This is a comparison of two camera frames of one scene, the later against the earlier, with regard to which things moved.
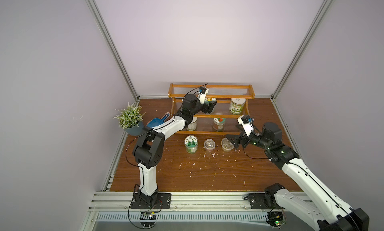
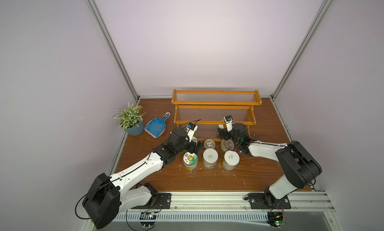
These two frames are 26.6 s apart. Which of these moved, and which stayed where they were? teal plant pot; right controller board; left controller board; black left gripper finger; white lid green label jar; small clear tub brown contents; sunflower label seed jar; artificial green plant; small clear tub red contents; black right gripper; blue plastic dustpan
Moved: white lid green label jar; black right gripper; black left gripper finger; sunflower label seed jar
Stayed: teal plant pot; artificial green plant; left controller board; blue plastic dustpan; small clear tub red contents; small clear tub brown contents; right controller board
